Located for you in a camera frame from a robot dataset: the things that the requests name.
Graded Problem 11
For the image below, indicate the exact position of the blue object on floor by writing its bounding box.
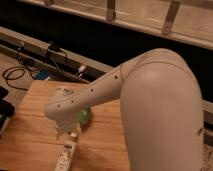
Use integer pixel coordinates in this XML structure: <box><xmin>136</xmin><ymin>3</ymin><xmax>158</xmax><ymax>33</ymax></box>
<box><xmin>34</xmin><ymin>70</ymin><xmax>50</xmax><ymax>80</ymax></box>

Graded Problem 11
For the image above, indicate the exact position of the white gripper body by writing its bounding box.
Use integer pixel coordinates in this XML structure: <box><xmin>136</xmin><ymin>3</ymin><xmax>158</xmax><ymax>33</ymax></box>
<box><xmin>54</xmin><ymin>115</ymin><xmax>77</xmax><ymax>134</ymax></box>

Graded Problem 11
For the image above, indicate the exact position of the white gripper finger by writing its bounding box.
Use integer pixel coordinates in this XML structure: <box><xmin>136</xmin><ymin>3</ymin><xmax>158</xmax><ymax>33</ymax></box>
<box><xmin>56</xmin><ymin>127</ymin><xmax>63</xmax><ymax>139</ymax></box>
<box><xmin>76</xmin><ymin>124</ymin><xmax>82</xmax><ymax>135</ymax></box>

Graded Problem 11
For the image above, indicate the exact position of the black power adapter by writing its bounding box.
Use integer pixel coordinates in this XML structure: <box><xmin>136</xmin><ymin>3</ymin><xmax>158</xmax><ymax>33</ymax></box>
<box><xmin>48</xmin><ymin>42</ymin><xmax>67</xmax><ymax>57</ymax></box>

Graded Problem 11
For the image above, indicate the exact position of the black device at left edge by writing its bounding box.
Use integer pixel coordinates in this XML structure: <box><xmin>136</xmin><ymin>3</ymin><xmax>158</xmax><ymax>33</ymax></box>
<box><xmin>0</xmin><ymin>86</ymin><xmax>15</xmax><ymax>130</ymax></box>

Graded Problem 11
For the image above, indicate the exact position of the green ceramic bowl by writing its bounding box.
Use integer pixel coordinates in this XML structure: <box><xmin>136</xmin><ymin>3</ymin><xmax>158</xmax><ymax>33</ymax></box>
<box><xmin>75</xmin><ymin>108</ymin><xmax>92</xmax><ymax>127</ymax></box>

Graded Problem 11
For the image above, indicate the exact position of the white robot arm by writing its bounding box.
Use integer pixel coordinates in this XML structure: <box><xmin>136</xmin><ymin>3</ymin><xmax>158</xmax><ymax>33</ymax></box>
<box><xmin>44</xmin><ymin>48</ymin><xmax>204</xmax><ymax>171</ymax></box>

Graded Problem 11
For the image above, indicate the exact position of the white labelled bottle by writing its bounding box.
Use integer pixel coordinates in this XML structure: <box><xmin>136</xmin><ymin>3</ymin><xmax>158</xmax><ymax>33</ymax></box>
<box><xmin>54</xmin><ymin>133</ymin><xmax>78</xmax><ymax>171</ymax></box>

